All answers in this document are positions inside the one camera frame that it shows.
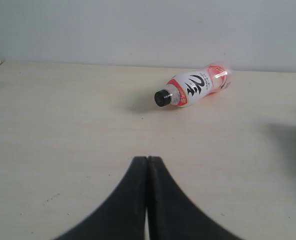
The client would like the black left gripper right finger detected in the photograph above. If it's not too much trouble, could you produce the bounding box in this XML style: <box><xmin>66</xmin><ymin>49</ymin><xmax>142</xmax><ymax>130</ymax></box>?
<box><xmin>146</xmin><ymin>156</ymin><xmax>240</xmax><ymax>240</ymax></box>

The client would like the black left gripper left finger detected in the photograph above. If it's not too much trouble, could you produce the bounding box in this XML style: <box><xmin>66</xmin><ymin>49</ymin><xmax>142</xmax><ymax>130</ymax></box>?
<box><xmin>57</xmin><ymin>156</ymin><xmax>148</xmax><ymax>240</ymax></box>

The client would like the red white black-capped bottle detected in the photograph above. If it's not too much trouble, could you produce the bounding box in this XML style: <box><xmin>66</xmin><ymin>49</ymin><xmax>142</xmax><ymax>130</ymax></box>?
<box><xmin>154</xmin><ymin>64</ymin><xmax>232</xmax><ymax>107</ymax></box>

